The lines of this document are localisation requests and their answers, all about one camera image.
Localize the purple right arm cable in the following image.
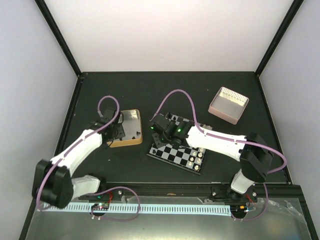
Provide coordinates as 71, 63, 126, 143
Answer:
154, 89, 288, 222

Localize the black front mounting rail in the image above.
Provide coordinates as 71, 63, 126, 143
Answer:
98, 182, 305, 201

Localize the black right frame post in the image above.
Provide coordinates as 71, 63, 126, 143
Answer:
255, 0, 304, 77

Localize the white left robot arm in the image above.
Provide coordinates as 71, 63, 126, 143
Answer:
31, 107, 125, 209

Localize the light blue slotted rail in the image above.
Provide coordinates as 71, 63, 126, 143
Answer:
43, 202, 232, 217

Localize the pink patterned tray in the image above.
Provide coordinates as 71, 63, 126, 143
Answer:
208, 86, 249, 125

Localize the black corner frame post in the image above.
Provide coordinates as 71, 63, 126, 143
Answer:
34, 0, 82, 77

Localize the yellow bear tin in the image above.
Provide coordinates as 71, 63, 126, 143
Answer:
106, 109, 143, 148

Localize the black white chessboard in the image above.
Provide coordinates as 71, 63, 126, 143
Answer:
146, 112, 207, 175

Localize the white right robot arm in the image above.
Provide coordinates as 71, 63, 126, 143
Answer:
149, 114, 273, 202

